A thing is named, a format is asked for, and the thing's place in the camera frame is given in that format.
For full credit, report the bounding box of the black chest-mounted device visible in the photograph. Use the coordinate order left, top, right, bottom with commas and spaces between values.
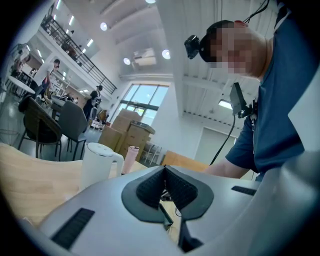
229, 81, 259, 120

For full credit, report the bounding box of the ceiling air conditioner unit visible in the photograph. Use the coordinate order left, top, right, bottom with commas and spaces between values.
131, 48, 158, 70

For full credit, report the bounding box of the tall cardboard box stack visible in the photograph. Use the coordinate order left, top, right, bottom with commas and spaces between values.
119, 123, 156, 164

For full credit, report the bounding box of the person's right forearm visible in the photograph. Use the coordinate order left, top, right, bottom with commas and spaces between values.
204, 158, 252, 180

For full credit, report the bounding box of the pale cardboard box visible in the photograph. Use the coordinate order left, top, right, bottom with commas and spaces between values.
110, 109, 142, 131

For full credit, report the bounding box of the white electric kettle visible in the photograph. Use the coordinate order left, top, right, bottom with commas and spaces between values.
79, 142, 125, 194

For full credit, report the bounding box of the black balcony railing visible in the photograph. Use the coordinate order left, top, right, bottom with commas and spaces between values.
40, 16, 118, 95

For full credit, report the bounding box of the low cardboard box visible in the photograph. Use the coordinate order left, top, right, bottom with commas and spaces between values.
97, 124, 124, 152

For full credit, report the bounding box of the black head-mounted camera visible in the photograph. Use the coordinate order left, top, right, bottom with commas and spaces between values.
184, 34, 209, 60

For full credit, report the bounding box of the black device cable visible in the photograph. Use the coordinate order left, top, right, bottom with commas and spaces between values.
209, 114, 237, 166

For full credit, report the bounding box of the grey upholstered chair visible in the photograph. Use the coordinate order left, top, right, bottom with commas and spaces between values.
57, 100, 89, 161

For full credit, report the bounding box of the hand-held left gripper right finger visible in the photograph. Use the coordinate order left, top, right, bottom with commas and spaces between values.
164, 165, 261, 253

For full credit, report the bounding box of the brown wicker chair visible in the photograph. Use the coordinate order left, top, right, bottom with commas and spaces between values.
18, 95, 63, 162

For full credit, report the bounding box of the white frame chair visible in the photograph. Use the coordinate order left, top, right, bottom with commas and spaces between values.
141, 141, 164, 166

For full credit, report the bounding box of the pink tumbler bottle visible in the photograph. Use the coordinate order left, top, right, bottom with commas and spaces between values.
121, 146, 140, 176

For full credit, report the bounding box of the person's head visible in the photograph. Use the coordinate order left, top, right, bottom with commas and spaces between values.
199, 19, 274, 81

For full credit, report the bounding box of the light wooden board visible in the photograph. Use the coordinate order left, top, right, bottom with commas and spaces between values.
163, 150, 210, 172

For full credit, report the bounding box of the round white table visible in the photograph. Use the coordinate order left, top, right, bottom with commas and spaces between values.
6, 75, 36, 95

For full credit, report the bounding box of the black head strap cable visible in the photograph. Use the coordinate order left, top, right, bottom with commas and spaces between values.
243, 0, 270, 25

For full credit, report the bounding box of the rectangular ceiling light panel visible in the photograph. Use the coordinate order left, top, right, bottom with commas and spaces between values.
217, 99, 235, 110

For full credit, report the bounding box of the large glass window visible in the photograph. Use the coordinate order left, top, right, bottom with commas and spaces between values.
116, 83, 170, 126

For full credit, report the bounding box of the person's blue shirt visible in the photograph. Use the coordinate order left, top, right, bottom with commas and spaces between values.
225, 2, 320, 182

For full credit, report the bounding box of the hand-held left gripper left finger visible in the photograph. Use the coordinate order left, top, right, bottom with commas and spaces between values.
39, 165, 181, 256

